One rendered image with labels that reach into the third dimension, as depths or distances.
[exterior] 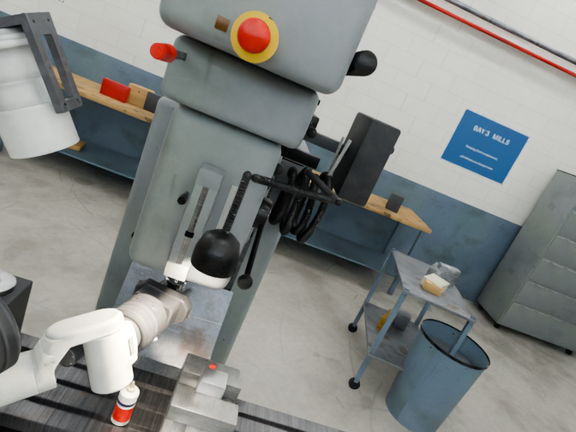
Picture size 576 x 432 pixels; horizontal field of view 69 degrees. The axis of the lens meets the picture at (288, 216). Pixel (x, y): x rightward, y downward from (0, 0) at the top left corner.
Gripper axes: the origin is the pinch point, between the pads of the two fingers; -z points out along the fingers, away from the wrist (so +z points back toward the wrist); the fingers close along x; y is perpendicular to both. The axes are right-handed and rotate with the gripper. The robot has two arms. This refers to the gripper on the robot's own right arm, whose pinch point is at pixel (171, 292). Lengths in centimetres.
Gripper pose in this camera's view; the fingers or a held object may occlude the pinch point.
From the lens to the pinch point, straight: 94.8
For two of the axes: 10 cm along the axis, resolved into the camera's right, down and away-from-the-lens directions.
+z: -1.9, 2.2, -9.6
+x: -9.0, -4.2, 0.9
